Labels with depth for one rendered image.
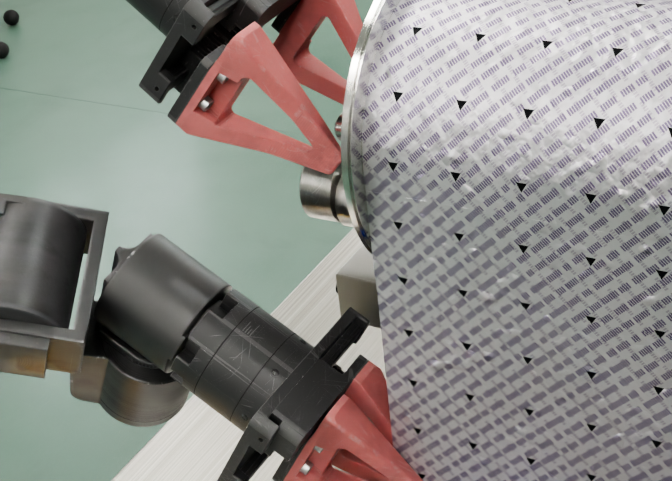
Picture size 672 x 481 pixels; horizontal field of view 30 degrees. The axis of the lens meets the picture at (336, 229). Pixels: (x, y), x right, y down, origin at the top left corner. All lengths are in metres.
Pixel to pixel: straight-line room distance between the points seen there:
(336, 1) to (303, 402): 0.20
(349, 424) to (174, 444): 0.37
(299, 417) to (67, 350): 0.12
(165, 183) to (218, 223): 0.28
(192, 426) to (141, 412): 0.26
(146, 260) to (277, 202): 2.47
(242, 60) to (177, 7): 0.05
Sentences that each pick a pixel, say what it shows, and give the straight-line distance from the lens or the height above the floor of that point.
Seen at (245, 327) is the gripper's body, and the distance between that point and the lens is 0.64.
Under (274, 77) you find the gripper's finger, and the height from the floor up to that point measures 1.28.
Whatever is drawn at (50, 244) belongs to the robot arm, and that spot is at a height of 1.19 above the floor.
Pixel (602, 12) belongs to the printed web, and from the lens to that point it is 0.53.
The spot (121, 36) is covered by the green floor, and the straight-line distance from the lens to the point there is 4.32.
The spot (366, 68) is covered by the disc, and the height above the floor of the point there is 1.29.
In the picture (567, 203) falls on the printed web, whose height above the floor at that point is 1.25.
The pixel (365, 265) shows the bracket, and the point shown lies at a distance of 0.69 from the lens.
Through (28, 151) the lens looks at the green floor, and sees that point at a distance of 3.63.
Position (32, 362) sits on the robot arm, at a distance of 0.65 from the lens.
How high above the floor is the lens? 1.51
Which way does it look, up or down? 30 degrees down
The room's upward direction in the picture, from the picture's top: 7 degrees counter-clockwise
